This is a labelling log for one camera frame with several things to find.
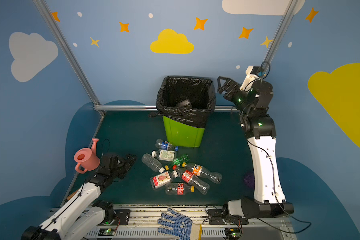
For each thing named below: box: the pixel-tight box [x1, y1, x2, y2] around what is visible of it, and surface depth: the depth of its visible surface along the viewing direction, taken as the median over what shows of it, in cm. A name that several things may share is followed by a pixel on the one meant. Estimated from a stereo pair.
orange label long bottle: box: [181, 162, 223, 184], surface depth 88 cm
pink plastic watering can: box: [74, 138, 101, 174], surface depth 87 cm
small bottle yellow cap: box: [165, 182, 195, 196], surface depth 81 cm
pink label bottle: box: [150, 170, 179, 190], surface depth 86 cm
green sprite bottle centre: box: [172, 154, 190, 170], surface depth 92 cm
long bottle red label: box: [172, 170, 211, 195], surface depth 85 cm
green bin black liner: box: [148, 76, 216, 148], surface depth 88 cm
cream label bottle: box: [175, 99, 192, 108], surface depth 101 cm
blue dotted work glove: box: [157, 206, 202, 240], surface depth 73 cm
